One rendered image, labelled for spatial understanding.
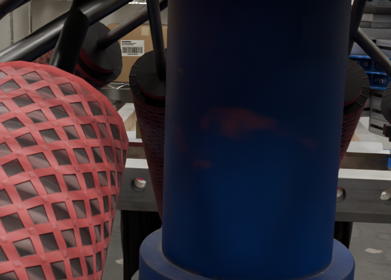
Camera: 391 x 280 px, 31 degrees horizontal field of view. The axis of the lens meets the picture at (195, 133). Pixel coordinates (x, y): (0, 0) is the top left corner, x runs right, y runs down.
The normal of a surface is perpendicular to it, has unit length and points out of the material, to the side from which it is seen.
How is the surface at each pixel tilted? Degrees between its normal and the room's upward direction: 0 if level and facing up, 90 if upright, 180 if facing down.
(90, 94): 52
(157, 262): 0
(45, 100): 40
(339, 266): 0
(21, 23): 90
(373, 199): 90
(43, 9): 90
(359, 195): 90
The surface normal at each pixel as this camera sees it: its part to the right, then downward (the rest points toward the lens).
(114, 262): 0.04, -0.98
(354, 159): -0.06, 0.19
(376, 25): 0.36, 0.20
